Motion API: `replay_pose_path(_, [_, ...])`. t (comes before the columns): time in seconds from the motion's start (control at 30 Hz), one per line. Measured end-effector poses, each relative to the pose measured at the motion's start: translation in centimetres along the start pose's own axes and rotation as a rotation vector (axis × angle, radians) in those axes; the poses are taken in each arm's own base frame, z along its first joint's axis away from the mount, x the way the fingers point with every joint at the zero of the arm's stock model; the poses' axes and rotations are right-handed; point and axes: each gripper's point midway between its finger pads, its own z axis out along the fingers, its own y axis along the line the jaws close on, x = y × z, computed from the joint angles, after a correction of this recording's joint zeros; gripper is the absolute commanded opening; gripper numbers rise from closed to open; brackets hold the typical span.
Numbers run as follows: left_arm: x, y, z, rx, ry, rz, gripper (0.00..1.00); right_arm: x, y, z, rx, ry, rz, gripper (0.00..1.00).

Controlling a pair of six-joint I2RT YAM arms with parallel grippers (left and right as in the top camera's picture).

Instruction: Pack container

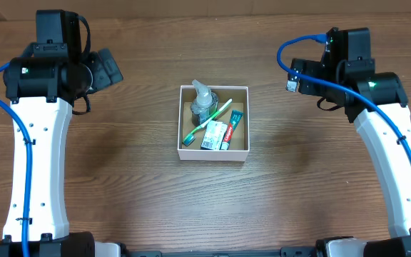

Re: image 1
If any Colgate toothpaste tube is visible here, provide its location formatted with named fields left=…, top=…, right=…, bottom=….
left=220, top=110, right=243, bottom=151

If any clear soap pump bottle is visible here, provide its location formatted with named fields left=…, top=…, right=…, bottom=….
left=191, top=80, right=218, bottom=126

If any green toothbrush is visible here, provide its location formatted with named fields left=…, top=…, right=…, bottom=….
left=182, top=99, right=233, bottom=146

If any green white soap package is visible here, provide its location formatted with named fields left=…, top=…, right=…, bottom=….
left=201, top=121, right=228, bottom=151

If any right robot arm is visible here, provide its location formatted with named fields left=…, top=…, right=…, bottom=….
left=276, top=27, right=411, bottom=256

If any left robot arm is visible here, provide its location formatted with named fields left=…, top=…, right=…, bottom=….
left=0, top=10, right=124, bottom=256

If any white cardboard box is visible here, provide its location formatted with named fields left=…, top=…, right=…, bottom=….
left=177, top=85, right=250, bottom=161

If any right blue cable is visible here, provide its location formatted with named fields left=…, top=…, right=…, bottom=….
left=276, top=34, right=411, bottom=218

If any blue cable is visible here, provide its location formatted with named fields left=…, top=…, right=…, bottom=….
left=0, top=62, right=34, bottom=257
left=276, top=34, right=411, bottom=218

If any left blue cable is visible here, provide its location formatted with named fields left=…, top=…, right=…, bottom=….
left=0, top=62, right=34, bottom=257

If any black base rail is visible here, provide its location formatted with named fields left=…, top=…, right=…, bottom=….
left=94, top=242, right=318, bottom=257

